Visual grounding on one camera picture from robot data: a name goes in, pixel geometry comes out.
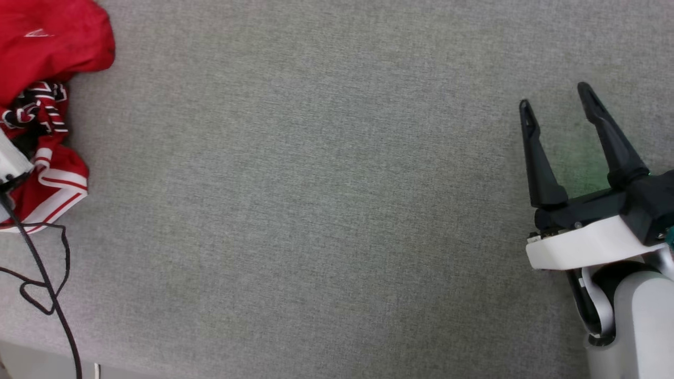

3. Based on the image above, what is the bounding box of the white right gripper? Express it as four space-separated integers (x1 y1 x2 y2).
519 82 674 272

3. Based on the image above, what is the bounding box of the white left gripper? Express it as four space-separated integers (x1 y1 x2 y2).
0 129 34 186

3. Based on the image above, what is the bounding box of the thin black looped cable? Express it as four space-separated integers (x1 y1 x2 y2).
0 223 72 316

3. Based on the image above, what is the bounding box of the red and white polo shirt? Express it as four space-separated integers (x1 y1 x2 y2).
0 0 116 234

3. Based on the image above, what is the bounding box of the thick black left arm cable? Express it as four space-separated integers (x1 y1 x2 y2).
0 176 83 379

